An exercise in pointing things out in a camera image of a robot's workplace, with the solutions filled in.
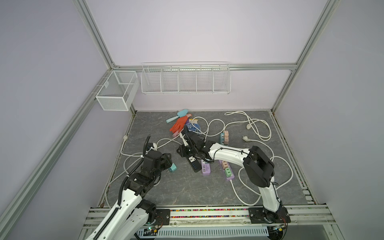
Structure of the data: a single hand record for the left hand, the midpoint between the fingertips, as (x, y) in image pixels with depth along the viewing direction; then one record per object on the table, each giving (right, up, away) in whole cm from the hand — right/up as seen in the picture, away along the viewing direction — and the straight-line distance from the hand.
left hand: (169, 157), depth 78 cm
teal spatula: (+1, +26, +42) cm, 49 cm away
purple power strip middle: (+20, -8, +10) cm, 24 cm away
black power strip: (+13, -7, +13) cm, 20 cm away
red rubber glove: (+1, +16, +31) cm, 35 cm away
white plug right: (+48, +8, +24) cm, 54 cm away
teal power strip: (+32, +8, +22) cm, 39 cm away
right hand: (+3, +1, +10) cm, 11 cm away
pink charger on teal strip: (+34, +9, +19) cm, 40 cm away
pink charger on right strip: (+31, -6, +7) cm, 32 cm away
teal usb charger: (+1, -9, +11) cm, 14 cm away
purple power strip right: (+35, -12, +7) cm, 38 cm away
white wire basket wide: (+7, +48, +19) cm, 52 cm away
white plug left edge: (-38, +8, +31) cm, 50 cm away
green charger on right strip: (+32, -9, +3) cm, 33 cm away
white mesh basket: (-40, +41, +25) cm, 62 cm away
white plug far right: (+52, +16, +31) cm, 63 cm away
